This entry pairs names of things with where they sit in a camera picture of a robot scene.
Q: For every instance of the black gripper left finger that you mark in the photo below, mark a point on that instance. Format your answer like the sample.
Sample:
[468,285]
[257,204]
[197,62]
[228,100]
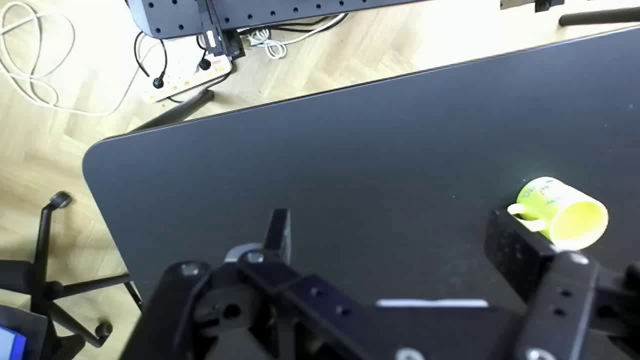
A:
[279,233]

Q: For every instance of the blue screen device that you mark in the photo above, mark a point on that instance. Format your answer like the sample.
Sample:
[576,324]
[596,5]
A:
[13,342]

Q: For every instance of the white power strip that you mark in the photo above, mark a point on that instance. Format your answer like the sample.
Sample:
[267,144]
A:
[189,76]

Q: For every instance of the black office chair base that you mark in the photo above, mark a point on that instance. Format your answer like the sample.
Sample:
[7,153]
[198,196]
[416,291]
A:
[43,267]

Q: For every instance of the lime green mug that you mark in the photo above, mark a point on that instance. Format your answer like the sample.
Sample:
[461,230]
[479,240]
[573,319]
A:
[567,219]

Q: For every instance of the black perforated breadboard plate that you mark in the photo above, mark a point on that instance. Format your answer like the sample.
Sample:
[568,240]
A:
[281,12]

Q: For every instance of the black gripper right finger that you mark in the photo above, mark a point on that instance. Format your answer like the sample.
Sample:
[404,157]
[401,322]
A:
[517,250]

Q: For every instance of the black round bar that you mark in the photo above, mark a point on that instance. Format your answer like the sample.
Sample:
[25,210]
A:
[600,17]

